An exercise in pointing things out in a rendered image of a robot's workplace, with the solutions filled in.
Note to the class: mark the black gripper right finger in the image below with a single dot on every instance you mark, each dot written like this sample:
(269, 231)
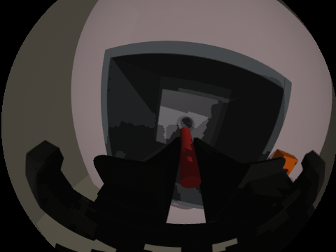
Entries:
(223, 178)

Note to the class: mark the dark red peg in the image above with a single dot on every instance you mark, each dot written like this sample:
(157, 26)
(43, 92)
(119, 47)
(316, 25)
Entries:
(189, 169)

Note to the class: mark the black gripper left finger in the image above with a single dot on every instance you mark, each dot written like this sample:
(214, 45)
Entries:
(156, 175)

